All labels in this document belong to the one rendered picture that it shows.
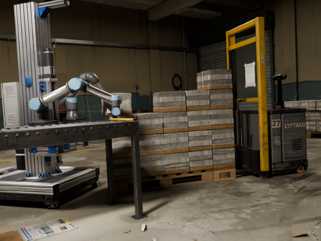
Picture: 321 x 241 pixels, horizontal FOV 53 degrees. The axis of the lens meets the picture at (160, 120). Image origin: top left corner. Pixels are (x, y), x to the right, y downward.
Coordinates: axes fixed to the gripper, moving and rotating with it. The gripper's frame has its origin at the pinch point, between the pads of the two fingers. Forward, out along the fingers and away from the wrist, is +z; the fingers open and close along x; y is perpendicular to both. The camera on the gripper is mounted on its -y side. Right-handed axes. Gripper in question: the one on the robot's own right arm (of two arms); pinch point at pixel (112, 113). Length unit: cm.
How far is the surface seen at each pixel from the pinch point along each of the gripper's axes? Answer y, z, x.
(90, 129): -9, -87, 27
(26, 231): -84, -71, 79
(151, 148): -41, 9, -41
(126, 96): 17.3, 7.1, -16.9
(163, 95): 16, 10, -58
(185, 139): -33, 10, -81
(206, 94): 15, 12, -110
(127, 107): 5.1, 11.1, -18.0
